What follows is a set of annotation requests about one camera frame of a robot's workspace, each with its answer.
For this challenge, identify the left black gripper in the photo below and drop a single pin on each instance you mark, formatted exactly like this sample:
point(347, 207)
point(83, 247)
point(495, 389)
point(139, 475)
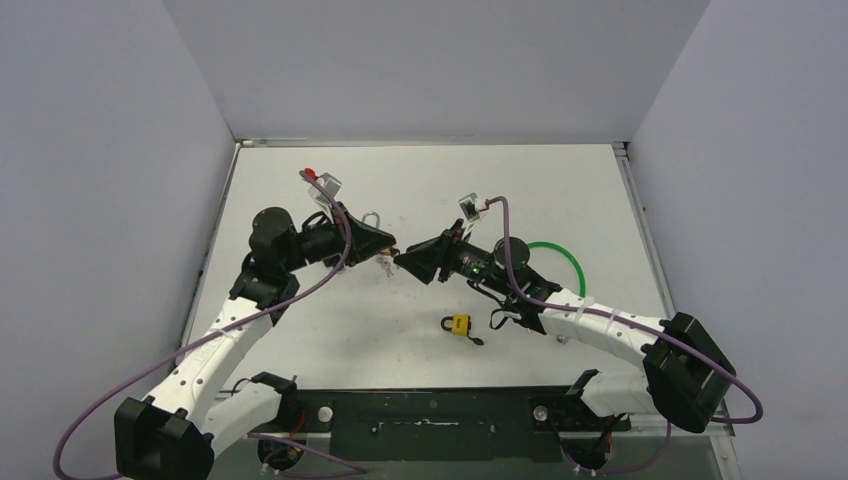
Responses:
point(365, 240)

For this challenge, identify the yellow black padlock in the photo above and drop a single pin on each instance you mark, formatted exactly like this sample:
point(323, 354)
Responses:
point(457, 324)

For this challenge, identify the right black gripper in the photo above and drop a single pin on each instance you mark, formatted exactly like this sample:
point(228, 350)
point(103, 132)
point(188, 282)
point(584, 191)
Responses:
point(448, 250)

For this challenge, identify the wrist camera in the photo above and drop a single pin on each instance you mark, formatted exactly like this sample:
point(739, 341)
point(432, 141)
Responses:
point(473, 209)
point(326, 190)

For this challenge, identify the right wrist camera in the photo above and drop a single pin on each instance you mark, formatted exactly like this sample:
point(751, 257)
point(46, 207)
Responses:
point(473, 209)

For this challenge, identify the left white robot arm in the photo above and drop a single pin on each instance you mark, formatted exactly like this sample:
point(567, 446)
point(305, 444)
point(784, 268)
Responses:
point(180, 427)

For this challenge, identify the black key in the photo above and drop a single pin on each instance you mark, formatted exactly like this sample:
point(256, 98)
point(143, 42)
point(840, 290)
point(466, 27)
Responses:
point(474, 340)

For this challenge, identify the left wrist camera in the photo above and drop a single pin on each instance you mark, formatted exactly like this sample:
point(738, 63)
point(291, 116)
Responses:
point(326, 190)

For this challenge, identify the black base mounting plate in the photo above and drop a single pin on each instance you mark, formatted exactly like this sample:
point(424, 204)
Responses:
point(470, 424)

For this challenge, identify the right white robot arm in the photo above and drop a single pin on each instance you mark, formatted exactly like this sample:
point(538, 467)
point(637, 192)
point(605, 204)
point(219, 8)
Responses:
point(683, 375)

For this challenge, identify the brass padlock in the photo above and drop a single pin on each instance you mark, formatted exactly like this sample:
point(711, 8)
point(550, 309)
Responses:
point(379, 241)

